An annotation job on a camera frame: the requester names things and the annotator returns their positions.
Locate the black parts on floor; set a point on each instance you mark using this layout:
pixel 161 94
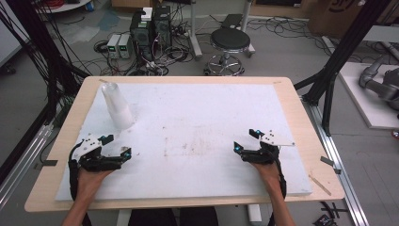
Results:
pixel 329 213

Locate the grey power supply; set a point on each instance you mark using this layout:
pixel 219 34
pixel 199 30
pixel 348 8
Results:
pixel 124 46
pixel 113 46

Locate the black round stool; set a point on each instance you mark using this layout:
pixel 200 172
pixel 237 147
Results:
pixel 230 40

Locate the grey metal bracket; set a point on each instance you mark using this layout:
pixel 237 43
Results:
pixel 329 163

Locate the small white box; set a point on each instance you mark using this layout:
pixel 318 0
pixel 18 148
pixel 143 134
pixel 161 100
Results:
pixel 146 14

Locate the black computer tower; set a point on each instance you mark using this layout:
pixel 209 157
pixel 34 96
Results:
pixel 141 37
pixel 162 26

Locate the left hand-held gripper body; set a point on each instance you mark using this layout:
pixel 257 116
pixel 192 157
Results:
pixel 91 161

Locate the round white table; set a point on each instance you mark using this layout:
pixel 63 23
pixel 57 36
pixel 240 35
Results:
pixel 66 5

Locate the thin wooden stick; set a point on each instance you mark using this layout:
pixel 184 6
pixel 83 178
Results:
pixel 320 185

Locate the person's left hand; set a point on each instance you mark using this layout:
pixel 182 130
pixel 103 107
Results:
pixel 91 180

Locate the white table leg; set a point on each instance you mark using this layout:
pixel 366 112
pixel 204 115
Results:
pixel 124 218
pixel 254 215

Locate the white foam board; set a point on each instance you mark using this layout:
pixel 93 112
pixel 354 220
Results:
pixel 188 109

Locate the white base board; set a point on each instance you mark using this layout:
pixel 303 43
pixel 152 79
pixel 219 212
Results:
pixel 360 97

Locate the brown cardboard box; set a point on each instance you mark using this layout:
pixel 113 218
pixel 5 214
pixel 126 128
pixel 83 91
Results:
pixel 342 17

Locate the stack of clear cups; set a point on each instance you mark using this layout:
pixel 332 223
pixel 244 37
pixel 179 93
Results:
pixel 116 108

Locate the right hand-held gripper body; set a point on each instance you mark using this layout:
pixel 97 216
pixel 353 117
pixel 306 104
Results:
pixel 262 156

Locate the person's right hand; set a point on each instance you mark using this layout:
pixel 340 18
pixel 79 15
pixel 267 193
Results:
pixel 266 174

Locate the aluminium rail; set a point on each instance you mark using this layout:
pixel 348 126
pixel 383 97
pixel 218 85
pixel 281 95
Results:
pixel 338 169
pixel 22 166

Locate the person's dark trousers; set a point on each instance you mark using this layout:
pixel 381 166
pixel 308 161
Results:
pixel 172 217

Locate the flat black device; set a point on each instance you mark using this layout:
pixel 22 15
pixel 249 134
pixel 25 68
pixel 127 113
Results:
pixel 232 20

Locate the white desk leg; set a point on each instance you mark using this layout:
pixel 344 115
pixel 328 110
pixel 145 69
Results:
pixel 247 28
pixel 195 34

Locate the black frame post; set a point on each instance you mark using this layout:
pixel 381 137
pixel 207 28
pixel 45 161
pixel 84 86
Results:
pixel 342 56
pixel 34 34

